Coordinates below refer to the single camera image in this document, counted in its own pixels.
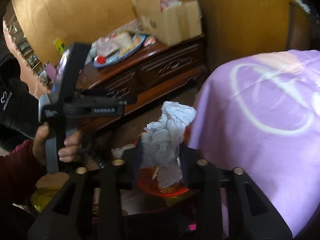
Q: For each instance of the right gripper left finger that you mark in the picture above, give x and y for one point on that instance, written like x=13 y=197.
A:
x=88 y=206

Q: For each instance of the purple bed sheet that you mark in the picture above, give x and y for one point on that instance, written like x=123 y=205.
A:
x=261 y=113

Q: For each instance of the cardboard box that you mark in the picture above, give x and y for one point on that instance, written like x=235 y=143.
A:
x=170 y=21

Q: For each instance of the person's left hand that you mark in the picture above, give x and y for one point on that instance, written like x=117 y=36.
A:
x=67 y=154

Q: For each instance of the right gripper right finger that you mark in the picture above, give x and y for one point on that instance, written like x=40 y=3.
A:
x=229 y=204

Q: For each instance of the dark wooden dresser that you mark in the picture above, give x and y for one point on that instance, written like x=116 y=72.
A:
x=150 y=74

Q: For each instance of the red plastic trash basket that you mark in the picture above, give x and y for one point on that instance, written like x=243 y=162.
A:
x=146 y=178

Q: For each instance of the blue tray with clutter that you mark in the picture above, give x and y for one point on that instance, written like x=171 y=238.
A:
x=120 y=54

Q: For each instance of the white tissue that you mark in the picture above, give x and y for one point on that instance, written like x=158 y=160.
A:
x=161 y=141

